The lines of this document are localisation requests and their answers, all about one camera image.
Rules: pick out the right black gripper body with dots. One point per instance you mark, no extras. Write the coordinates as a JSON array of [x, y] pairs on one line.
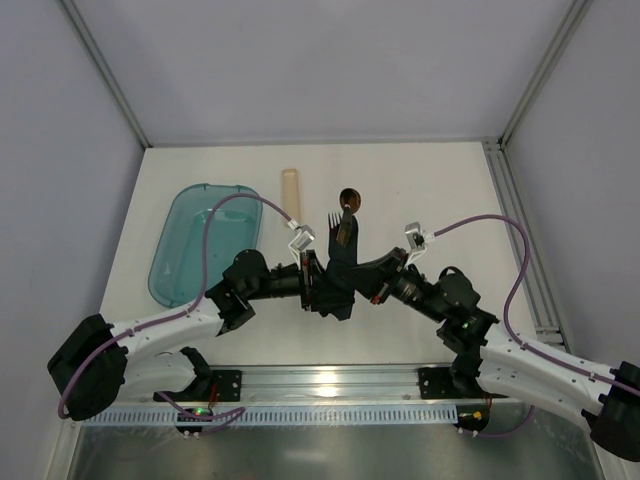
[[388, 276]]

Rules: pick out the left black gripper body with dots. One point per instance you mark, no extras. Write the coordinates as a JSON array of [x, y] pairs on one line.
[[310, 280]]

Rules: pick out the black paper napkin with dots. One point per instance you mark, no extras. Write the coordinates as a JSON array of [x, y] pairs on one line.
[[340, 258]]

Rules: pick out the beige cutlery case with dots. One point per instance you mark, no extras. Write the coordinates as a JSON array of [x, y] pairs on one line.
[[290, 194]]

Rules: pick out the iridescent fork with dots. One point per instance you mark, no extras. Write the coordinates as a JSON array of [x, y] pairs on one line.
[[334, 222]]

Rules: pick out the copper spoon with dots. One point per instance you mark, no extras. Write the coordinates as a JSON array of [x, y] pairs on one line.
[[350, 198]]

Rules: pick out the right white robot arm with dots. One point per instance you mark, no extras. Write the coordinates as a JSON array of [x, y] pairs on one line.
[[613, 426]]

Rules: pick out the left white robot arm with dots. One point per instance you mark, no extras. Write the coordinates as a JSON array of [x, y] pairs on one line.
[[101, 362]]

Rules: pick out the teal plastic basin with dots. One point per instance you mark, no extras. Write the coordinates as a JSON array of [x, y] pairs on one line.
[[206, 226]]

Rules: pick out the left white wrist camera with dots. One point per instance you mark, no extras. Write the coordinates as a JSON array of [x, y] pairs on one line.
[[303, 236]]

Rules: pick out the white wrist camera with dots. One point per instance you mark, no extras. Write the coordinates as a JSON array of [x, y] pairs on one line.
[[303, 236], [418, 239]]

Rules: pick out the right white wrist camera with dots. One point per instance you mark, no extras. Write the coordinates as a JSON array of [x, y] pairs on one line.
[[418, 239]]

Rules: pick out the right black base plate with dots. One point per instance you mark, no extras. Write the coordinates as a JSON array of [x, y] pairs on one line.
[[436, 383]]

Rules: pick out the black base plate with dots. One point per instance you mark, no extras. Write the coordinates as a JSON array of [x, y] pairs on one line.
[[436, 383], [225, 385]]

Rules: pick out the right side aluminium rail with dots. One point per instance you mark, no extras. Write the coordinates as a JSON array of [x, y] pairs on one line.
[[536, 286]]

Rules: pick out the aluminium rail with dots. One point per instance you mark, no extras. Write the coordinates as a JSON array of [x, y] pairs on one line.
[[536, 286], [325, 382]]

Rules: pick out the aluminium front rail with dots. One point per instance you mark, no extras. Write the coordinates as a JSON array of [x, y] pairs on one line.
[[325, 382]]

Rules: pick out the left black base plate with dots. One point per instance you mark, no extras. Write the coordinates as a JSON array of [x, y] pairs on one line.
[[225, 385]]

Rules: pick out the white slotted cable duct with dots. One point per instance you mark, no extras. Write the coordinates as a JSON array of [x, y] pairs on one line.
[[289, 416]]

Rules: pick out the right aluminium frame post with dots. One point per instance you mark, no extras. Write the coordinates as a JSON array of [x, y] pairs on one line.
[[560, 40]]

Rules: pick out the aluminium frame post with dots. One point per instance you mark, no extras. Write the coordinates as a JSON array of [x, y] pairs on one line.
[[560, 40], [78, 24]]

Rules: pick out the left aluminium frame post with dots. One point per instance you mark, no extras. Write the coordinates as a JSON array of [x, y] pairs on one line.
[[78, 24]]

